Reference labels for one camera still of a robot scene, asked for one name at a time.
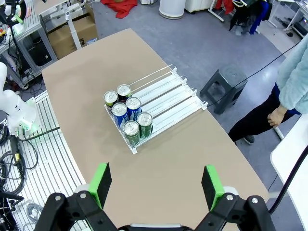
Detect green beverage can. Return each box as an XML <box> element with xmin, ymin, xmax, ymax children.
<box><xmin>123</xmin><ymin>120</ymin><xmax>141</xmax><ymax>147</ymax></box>
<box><xmin>137</xmin><ymin>112</ymin><xmax>154</xmax><ymax>138</ymax></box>

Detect red cloth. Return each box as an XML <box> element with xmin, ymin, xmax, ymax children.
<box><xmin>100</xmin><ymin>0</ymin><xmax>138</xmax><ymax>19</ymax></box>

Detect grey plastic stool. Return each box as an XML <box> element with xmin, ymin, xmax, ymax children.
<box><xmin>200</xmin><ymin>64</ymin><xmax>248</xmax><ymax>115</ymax></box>

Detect white clothes rack frame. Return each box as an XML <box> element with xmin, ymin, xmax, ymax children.
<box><xmin>208</xmin><ymin>0</ymin><xmax>226</xmax><ymax>23</ymax></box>

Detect black Pepsi can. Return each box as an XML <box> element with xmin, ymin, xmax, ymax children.
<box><xmin>116</xmin><ymin>84</ymin><xmax>132</xmax><ymax>103</ymax></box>
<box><xmin>103</xmin><ymin>90</ymin><xmax>119</xmax><ymax>113</ymax></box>

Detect thin black cable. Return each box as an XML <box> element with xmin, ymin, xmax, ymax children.
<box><xmin>206</xmin><ymin>37</ymin><xmax>308</xmax><ymax>108</ymax></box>

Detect person's left hand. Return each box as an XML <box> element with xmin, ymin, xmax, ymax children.
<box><xmin>267</xmin><ymin>104</ymin><xmax>289</xmax><ymax>127</ymax></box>

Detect black cable bundle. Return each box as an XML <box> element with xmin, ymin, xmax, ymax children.
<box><xmin>0</xmin><ymin>124</ymin><xmax>39</xmax><ymax>200</ymax></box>

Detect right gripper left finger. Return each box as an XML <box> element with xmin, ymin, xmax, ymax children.
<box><xmin>34</xmin><ymin>162</ymin><xmax>118</xmax><ymax>231</ymax></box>

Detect white cabinet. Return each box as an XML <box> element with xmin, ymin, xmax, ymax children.
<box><xmin>184</xmin><ymin>0</ymin><xmax>213</xmax><ymax>13</ymax></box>

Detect blue beverage can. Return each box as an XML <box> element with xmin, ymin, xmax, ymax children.
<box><xmin>126</xmin><ymin>96</ymin><xmax>142</xmax><ymax>121</ymax></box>
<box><xmin>111</xmin><ymin>102</ymin><xmax>128</xmax><ymax>128</ymax></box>

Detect dark grey shoe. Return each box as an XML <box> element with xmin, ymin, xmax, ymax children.
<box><xmin>242</xmin><ymin>134</ymin><xmax>256</xmax><ymax>145</ymax></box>

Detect black right arm hose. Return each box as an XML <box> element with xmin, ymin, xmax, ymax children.
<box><xmin>268</xmin><ymin>144</ymin><xmax>308</xmax><ymax>215</ymax></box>

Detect person in teal fleece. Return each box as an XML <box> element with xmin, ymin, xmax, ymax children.
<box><xmin>276</xmin><ymin>36</ymin><xmax>308</xmax><ymax>112</ymax></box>

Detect slatted aluminium mounting base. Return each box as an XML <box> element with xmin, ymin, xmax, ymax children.
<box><xmin>0</xmin><ymin>90</ymin><xmax>88</xmax><ymax>231</ymax></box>

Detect clear acrylic can dispenser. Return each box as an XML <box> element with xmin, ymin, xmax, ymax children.
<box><xmin>103</xmin><ymin>64</ymin><xmax>208</xmax><ymax>155</ymax></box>

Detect person's blue undershirt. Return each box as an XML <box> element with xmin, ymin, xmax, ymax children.
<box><xmin>274</xmin><ymin>83</ymin><xmax>302</xmax><ymax>115</ymax></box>

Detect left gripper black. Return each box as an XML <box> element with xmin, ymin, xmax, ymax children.
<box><xmin>0</xmin><ymin>0</ymin><xmax>27</xmax><ymax>25</ymax></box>

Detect blue garment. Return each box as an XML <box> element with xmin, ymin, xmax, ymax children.
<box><xmin>249</xmin><ymin>0</ymin><xmax>274</xmax><ymax>36</ymax></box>

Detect person's black pants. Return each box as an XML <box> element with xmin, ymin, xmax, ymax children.
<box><xmin>228</xmin><ymin>83</ymin><xmax>303</xmax><ymax>143</ymax></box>

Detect white air purifier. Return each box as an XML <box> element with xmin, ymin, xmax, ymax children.
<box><xmin>158</xmin><ymin>0</ymin><xmax>187</xmax><ymax>20</ymax></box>

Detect white side table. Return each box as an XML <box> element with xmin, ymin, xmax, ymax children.
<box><xmin>270</xmin><ymin>112</ymin><xmax>308</xmax><ymax>231</ymax></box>

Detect black jacket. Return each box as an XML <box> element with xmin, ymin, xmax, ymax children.
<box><xmin>228</xmin><ymin>0</ymin><xmax>263</xmax><ymax>36</ymax></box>

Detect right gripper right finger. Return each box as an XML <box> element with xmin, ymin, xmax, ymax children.
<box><xmin>192</xmin><ymin>165</ymin><xmax>276</xmax><ymax>231</ymax></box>

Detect brown cardboard box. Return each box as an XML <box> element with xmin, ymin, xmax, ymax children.
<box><xmin>47</xmin><ymin>4</ymin><xmax>99</xmax><ymax>60</ymax></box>

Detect white desk with leg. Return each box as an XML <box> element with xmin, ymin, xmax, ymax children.
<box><xmin>33</xmin><ymin>0</ymin><xmax>97</xmax><ymax>50</ymax></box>

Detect red jacket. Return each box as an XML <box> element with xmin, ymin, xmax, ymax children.
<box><xmin>218</xmin><ymin>0</ymin><xmax>236</xmax><ymax>15</ymax></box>

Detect black computer tower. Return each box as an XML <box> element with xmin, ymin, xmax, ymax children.
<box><xmin>28</xmin><ymin>36</ymin><xmax>51</xmax><ymax>66</ymax></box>

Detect aluminium frame rack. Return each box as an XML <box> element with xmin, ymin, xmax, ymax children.
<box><xmin>0</xmin><ymin>4</ymin><xmax>58</xmax><ymax>90</ymax></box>

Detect coiled grey cable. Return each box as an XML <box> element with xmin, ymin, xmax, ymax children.
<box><xmin>23</xmin><ymin>203</ymin><xmax>44</xmax><ymax>225</ymax></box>

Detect white background desk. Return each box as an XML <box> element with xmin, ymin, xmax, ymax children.
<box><xmin>266</xmin><ymin>0</ymin><xmax>308</xmax><ymax>39</ymax></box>

